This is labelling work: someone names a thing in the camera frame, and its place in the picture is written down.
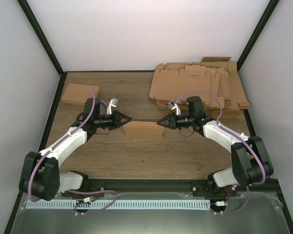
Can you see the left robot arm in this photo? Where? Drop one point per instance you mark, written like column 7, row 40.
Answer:
column 40, row 176

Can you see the left black corner post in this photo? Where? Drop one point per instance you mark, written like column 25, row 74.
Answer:
column 40, row 35

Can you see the black aluminium frame rail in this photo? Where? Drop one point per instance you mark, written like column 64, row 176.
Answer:
column 132, row 186

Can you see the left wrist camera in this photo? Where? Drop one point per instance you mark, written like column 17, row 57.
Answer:
column 112, row 104

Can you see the folded brown cardboard box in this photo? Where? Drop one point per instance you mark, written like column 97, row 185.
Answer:
column 78, row 93

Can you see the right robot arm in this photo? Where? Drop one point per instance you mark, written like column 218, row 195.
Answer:
column 250, row 161

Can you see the stack of flat cardboard sheets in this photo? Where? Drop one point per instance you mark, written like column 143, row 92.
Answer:
column 214, row 79

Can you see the right black corner post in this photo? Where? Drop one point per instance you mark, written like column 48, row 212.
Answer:
column 270, row 8

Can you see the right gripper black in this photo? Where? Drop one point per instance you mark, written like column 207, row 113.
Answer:
column 173, row 122

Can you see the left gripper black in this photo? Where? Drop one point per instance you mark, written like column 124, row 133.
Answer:
column 117, row 115

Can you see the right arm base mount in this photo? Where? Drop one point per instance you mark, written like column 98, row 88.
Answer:
column 208, row 188

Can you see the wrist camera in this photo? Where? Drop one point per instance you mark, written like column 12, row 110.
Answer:
column 174, row 107
column 112, row 104

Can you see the black corner post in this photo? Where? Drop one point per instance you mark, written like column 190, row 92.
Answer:
column 40, row 35
column 270, row 8

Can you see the light blue slotted cable duct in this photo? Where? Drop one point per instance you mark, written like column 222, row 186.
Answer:
column 121, row 204

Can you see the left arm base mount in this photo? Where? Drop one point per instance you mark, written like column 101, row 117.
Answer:
column 88, row 186

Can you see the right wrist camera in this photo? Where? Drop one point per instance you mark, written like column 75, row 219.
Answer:
column 174, row 107

